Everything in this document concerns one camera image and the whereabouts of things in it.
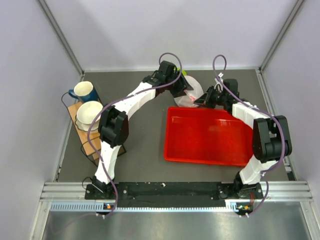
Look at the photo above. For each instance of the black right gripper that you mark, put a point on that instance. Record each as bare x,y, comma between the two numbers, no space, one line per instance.
205,99

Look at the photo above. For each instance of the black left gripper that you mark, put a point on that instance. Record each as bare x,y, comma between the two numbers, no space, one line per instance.
182,85

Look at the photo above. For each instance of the white mesh laundry bag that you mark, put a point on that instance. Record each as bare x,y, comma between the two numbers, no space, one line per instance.
187,100

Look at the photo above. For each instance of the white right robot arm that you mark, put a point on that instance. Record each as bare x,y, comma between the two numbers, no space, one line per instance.
271,139

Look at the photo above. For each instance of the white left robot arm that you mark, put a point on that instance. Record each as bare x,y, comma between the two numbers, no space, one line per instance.
113,126

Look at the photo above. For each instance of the green plastic bowl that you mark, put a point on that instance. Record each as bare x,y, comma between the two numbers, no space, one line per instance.
183,72

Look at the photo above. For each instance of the red plastic tray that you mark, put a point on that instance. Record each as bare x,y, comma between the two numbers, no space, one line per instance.
206,136

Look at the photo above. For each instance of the white ceramic bowl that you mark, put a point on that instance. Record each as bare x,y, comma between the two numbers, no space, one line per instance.
88,111

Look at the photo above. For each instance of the blue mug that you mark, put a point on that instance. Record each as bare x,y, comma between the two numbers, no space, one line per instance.
84,91

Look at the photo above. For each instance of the wooden wire rack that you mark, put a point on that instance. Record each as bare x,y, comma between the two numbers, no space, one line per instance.
86,148

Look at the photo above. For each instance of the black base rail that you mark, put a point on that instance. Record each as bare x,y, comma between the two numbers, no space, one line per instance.
182,194

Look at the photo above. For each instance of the aluminium frame rail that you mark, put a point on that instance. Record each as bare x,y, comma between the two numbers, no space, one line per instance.
70,197

